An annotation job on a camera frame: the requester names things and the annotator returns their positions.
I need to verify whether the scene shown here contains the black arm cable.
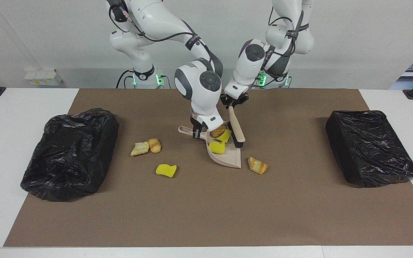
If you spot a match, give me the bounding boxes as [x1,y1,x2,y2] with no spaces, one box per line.
[107,0,212,63]
[267,6,305,58]

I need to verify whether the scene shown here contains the brown paper mat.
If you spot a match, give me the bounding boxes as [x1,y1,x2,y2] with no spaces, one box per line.
[3,88,413,248]

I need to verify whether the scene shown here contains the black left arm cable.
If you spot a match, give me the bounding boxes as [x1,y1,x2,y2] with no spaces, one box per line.
[267,6,305,58]

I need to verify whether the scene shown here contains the beige brush black bristles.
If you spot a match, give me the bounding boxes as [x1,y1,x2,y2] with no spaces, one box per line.
[227,106,246,149]

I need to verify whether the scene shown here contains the pale bread piece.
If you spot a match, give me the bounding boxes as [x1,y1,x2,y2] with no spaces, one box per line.
[130,141,150,157]

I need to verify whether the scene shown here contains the white wall socket box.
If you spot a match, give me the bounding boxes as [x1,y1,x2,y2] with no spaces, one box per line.
[24,68,63,87]

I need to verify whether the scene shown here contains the beige plastic dustpan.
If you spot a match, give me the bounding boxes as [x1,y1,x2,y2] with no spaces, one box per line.
[178,122,242,169]

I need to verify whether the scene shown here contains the black right base cable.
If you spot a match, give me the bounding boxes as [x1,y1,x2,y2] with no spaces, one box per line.
[116,69,171,89]

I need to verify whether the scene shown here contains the taut black bag bin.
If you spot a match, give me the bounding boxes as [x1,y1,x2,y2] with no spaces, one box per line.
[326,110,413,188]

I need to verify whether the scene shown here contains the pale croissant chunk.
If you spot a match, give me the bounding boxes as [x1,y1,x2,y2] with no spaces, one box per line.
[248,157,269,175]

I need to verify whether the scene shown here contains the crumpled black bag bin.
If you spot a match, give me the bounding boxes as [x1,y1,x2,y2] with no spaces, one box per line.
[20,107,120,202]

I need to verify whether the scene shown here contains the striped golden croissant piece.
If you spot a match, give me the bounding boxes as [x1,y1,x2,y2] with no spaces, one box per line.
[147,138,162,154]

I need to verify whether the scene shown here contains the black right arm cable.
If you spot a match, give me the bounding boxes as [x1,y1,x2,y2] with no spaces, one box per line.
[107,0,212,63]

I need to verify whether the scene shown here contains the brown bread roll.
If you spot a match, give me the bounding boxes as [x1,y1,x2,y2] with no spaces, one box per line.
[210,125,227,138]

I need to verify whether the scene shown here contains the yellow green sponge piece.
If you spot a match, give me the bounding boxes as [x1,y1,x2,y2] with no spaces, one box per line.
[155,164,177,178]

